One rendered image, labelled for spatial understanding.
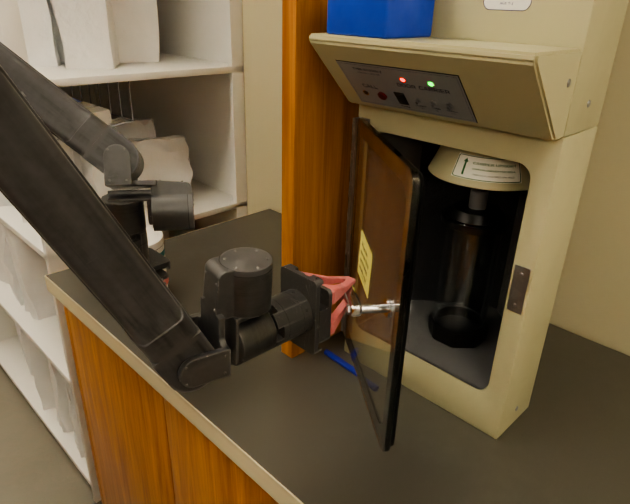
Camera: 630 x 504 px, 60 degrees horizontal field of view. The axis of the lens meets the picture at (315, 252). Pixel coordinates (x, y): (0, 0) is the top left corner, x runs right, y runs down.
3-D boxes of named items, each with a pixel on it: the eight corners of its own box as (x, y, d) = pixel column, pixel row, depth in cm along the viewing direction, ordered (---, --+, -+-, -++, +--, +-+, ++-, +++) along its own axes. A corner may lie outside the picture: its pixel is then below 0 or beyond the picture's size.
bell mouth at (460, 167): (465, 152, 95) (470, 120, 92) (567, 175, 84) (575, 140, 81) (405, 170, 83) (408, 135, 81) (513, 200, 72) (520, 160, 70)
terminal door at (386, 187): (347, 332, 101) (361, 115, 84) (388, 457, 73) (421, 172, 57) (343, 333, 101) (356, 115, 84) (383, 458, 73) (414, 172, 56)
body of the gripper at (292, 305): (327, 278, 64) (280, 298, 59) (324, 350, 68) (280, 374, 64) (291, 260, 68) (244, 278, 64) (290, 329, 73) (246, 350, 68)
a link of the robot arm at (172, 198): (112, 153, 81) (102, 144, 73) (190, 152, 84) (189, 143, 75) (117, 233, 82) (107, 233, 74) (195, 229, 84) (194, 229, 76)
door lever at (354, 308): (373, 286, 76) (374, 270, 75) (390, 321, 68) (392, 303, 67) (335, 288, 76) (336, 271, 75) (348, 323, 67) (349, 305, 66)
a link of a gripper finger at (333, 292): (372, 272, 70) (320, 295, 64) (368, 320, 73) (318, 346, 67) (334, 255, 74) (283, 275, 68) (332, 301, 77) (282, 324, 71)
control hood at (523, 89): (358, 100, 84) (362, 31, 80) (565, 138, 64) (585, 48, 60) (305, 108, 77) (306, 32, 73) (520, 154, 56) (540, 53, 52)
